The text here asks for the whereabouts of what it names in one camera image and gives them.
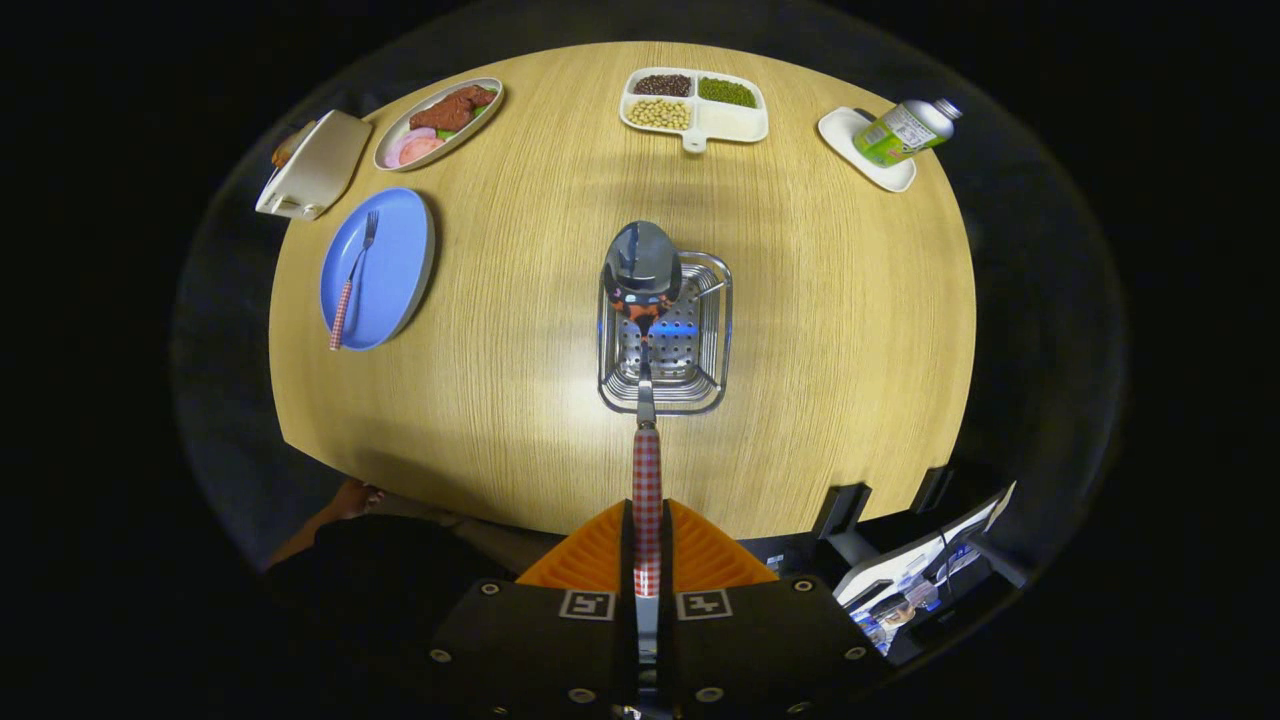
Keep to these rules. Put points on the round blue plate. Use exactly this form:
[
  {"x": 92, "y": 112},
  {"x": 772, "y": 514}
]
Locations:
[{"x": 395, "y": 270}]

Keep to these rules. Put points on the black beans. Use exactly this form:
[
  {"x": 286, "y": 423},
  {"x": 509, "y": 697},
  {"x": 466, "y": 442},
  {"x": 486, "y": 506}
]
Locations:
[{"x": 662, "y": 85}]

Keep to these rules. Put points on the yellow soybeans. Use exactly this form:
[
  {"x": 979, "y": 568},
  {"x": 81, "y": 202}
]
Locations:
[{"x": 659, "y": 114}]

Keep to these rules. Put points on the toast bread slice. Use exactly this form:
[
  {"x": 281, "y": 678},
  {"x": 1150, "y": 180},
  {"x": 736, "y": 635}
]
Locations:
[{"x": 288, "y": 148}]

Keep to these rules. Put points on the red pink ham slice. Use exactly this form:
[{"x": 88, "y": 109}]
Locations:
[{"x": 422, "y": 150}]

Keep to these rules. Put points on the green lettuce leaf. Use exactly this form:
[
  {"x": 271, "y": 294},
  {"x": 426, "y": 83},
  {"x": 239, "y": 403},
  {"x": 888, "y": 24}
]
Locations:
[{"x": 478, "y": 112}]

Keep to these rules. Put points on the white toaster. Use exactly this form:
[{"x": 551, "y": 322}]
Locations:
[{"x": 320, "y": 165}]

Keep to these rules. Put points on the brown steak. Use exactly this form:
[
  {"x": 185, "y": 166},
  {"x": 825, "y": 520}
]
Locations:
[{"x": 450, "y": 108}]

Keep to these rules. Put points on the white divided tray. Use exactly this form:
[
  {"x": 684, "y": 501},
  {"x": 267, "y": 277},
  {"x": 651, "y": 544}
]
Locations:
[{"x": 735, "y": 122}]

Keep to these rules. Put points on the pale pink ham slice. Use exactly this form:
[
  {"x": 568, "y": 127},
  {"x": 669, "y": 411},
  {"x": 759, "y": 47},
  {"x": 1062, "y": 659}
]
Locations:
[{"x": 395, "y": 148}]

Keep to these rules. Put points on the green beans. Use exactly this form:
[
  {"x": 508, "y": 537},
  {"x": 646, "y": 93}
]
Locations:
[{"x": 727, "y": 92}]

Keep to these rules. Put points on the green label metal bottle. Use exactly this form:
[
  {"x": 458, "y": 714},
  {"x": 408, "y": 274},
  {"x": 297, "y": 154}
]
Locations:
[{"x": 905, "y": 130}]

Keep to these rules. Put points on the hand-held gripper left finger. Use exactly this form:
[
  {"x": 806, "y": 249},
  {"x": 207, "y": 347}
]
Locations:
[{"x": 627, "y": 560}]

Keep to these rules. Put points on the small white dish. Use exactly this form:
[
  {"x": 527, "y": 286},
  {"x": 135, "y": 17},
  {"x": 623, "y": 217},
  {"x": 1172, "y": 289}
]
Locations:
[{"x": 845, "y": 135}]

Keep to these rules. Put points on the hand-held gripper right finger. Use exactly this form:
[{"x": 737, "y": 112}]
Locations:
[{"x": 667, "y": 560}]

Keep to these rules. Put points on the silver laptop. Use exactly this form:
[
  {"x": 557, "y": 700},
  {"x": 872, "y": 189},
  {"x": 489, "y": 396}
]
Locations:
[{"x": 920, "y": 565}]

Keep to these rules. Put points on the oval grey plate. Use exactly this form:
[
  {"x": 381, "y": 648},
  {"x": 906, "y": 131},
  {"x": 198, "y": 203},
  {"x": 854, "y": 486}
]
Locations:
[{"x": 460, "y": 132}]

